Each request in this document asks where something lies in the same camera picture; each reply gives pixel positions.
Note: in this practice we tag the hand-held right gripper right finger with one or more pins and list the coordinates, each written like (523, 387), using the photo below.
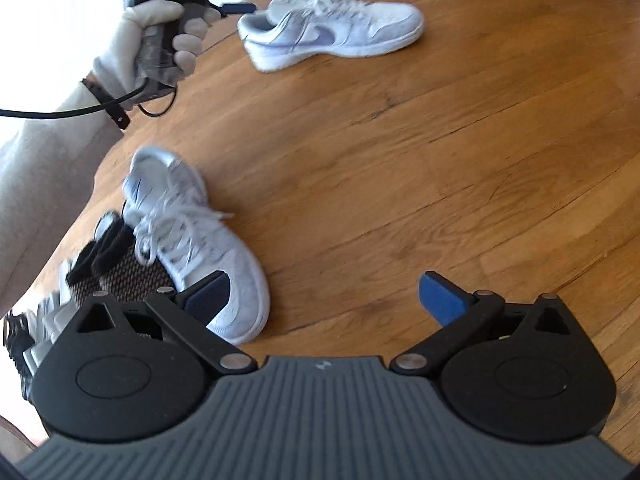
(442, 300)

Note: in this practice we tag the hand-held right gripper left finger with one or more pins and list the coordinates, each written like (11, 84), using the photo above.
(207, 294)

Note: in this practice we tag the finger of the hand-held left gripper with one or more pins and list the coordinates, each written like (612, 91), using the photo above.
(239, 8)

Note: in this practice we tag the white lace-up sneaker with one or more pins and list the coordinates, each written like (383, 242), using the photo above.
(200, 250)
(345, 25)

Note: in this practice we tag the person's left forearm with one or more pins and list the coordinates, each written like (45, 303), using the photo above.
(40, 175)

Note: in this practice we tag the person's left hand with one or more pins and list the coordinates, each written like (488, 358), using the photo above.
(120, 50)

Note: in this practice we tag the black fuzzy houndstooth slipper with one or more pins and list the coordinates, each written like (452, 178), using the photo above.
(135, 272)

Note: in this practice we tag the black wristband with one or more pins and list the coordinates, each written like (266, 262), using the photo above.
(112, 107)

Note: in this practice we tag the black lace-up sneaker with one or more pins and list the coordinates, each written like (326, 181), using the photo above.
(15, 342)

